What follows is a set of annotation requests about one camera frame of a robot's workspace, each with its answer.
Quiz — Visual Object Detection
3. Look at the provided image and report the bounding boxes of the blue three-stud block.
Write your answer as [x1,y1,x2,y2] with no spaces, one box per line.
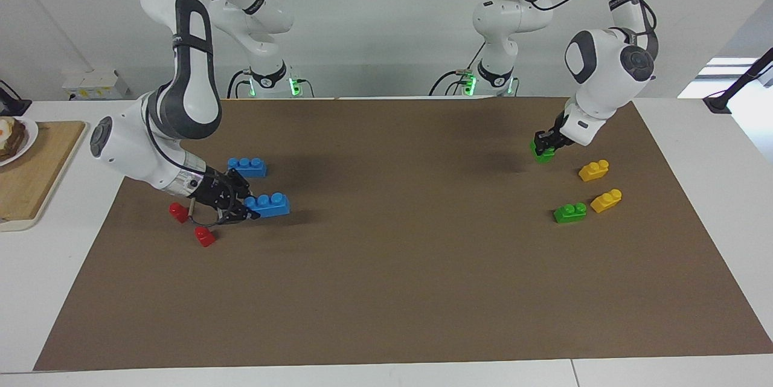
[245,193,291,219]
[228,158,268,178]

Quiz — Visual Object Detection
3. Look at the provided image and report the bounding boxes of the green block with white stickers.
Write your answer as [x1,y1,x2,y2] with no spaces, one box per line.
[553,202,588,224]

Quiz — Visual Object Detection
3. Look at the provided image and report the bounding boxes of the white plate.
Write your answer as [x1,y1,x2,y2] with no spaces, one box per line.
[0,117,39,167]

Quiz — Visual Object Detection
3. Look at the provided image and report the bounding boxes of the black stand base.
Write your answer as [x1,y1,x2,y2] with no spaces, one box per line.
[0,80,31,117]

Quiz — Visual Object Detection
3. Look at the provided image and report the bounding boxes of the white wall socket box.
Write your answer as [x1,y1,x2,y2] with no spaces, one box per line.
[62,70,129,101]

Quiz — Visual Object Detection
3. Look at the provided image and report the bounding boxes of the wooden cutting board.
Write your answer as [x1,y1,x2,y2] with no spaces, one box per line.
[0,120,88,232]

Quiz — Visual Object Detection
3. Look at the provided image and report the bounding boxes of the black base power cable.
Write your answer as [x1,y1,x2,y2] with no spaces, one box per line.
[226,69,251,99]
[429,43,484,98]

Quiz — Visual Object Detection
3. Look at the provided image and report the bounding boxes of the toast with egg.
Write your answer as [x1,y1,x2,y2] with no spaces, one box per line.
[0,118,28,162]

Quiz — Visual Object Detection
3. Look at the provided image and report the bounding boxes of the brown paper table mat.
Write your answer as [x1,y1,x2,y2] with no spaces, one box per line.
[33,96,773,371]

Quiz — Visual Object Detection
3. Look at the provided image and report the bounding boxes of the yellow two-stud block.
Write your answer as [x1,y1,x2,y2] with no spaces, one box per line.
[590,188,623,214]
[579,159,610,182]

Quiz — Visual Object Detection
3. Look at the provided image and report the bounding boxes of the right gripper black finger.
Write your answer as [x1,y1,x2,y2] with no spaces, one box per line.
[217,204,262,225]
[224,168,252,198]

